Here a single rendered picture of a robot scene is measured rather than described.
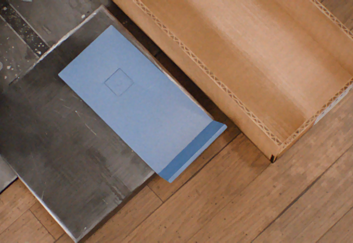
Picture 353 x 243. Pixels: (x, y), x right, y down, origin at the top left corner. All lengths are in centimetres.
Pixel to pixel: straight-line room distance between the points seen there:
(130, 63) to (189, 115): 8
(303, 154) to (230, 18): 15
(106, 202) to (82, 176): 3
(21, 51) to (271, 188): 28
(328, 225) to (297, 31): 19
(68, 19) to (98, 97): 10
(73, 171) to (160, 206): 9
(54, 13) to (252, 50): 20
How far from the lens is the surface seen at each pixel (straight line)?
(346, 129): 68
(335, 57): 69
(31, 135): 67
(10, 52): 72
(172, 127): 65
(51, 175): 66
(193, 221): 66
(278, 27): 70
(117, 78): 67
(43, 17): 73
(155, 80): 66
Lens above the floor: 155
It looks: 75 degrees down
